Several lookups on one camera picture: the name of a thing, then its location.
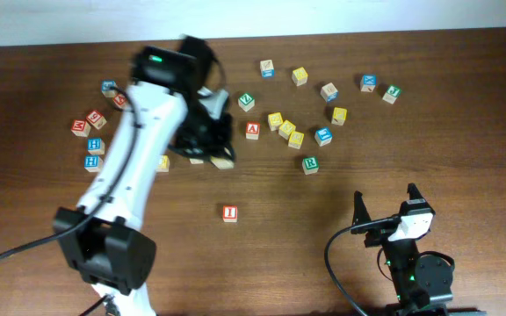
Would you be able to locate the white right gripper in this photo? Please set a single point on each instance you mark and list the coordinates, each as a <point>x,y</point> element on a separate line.
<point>379,235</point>

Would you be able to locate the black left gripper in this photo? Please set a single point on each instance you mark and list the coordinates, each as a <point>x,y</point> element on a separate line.
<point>217,145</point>

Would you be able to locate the yellow C letter block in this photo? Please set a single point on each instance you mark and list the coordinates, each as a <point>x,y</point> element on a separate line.
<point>222,162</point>

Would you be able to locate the red I letter block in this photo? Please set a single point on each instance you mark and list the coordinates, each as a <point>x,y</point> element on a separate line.
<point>230,214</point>

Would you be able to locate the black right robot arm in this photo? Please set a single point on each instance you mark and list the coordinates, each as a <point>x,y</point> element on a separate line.
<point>422,280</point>

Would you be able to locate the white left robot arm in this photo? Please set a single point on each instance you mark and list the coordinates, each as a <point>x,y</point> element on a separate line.
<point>169,108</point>

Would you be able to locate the green V block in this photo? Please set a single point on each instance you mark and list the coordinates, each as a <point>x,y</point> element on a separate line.
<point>196,161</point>

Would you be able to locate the red A block centre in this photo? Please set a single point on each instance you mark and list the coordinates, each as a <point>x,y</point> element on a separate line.
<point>252,131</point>

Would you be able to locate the red a block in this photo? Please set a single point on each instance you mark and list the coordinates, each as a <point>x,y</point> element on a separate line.
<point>120,102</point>
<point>252,131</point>

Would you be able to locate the green Z block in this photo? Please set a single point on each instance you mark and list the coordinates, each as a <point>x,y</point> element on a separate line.
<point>246,101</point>

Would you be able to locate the yellow O block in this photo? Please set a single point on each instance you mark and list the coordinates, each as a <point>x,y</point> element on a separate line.
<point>164,164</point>

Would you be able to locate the yellow block cluster left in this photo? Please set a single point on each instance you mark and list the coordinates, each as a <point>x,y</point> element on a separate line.
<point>275,120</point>

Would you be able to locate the yellow block cluster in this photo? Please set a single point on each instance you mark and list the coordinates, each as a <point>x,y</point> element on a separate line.
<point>296,140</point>
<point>286,129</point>
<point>275,120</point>

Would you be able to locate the yellow block cluster middle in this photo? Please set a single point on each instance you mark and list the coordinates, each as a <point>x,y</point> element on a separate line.
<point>286,129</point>

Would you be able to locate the green R block right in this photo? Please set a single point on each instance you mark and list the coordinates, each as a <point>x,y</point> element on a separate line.
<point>310,165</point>

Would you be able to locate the wooden block blue side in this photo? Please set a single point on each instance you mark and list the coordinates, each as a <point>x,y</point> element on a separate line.
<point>267,68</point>

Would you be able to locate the yellow block cluster lower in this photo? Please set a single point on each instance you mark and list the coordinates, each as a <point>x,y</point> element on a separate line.
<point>296,140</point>

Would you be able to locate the blue E block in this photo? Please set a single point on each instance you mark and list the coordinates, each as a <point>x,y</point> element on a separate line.
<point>323,136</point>

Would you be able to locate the red A block left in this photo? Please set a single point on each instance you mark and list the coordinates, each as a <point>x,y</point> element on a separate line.
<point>120,102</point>

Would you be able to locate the yellow block right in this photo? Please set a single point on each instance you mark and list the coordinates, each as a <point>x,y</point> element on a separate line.
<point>339,116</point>

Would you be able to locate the yellow block top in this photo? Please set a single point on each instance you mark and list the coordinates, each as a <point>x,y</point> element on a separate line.
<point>299,76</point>

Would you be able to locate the green J block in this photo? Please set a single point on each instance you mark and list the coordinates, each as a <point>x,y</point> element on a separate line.
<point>391,94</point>

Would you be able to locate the blue 5 block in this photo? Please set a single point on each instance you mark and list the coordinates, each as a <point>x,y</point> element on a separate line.
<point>108,88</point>

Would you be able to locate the red 9 block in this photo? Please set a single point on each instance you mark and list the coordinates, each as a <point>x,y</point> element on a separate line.
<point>96,119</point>

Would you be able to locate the blue H block upper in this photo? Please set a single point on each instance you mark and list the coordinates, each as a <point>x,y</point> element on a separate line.
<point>95,146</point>

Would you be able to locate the blue h block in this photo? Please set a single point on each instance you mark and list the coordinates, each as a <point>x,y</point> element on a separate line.
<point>93,163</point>
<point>95,146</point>

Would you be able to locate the blue H block lower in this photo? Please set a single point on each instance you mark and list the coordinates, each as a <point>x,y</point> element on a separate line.
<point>93,163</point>

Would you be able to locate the blue X block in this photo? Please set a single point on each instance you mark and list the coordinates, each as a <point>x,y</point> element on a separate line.
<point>368,83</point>

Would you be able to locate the wooden block orange letter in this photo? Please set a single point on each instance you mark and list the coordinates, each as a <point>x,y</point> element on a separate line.
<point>329,92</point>

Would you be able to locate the red M block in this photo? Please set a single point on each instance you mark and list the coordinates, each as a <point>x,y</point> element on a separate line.
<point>80,128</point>

